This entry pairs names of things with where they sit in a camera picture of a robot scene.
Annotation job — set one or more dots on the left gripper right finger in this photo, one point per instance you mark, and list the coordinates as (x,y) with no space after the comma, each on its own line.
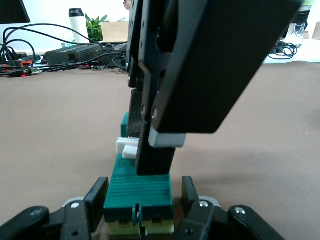
(190,200)

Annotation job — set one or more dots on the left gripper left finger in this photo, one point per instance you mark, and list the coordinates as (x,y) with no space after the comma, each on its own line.
(96,200)

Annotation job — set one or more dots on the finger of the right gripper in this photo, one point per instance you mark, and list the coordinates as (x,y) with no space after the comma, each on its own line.
(135,115)

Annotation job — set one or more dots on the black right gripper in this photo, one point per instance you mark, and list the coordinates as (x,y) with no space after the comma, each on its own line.
(155,37)

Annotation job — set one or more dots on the green load switch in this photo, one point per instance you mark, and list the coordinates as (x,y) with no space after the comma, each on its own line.
(140,190)

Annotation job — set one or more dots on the black flat electronics box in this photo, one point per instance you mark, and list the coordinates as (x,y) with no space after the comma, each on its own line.
(75,55)
(117,53)

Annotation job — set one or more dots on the brown paper table cover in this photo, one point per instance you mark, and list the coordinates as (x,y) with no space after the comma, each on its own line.
(62,125)

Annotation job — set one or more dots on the tan cardboard box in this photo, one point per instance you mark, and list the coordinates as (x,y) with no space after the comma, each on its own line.
(115,31)

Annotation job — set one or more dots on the green potted plant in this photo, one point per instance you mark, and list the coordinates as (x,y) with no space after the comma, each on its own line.
(94,28)

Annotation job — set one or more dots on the white bottle black cap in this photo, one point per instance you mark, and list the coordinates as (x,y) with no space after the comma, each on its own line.
(78,27)

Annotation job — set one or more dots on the person head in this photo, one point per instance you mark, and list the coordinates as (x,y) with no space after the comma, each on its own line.
(127,4)

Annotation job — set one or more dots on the black orange electronic device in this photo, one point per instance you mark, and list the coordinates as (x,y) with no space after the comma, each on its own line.
(25,63)

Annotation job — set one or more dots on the black monitor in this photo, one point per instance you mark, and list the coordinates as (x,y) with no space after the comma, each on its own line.
(12,10)

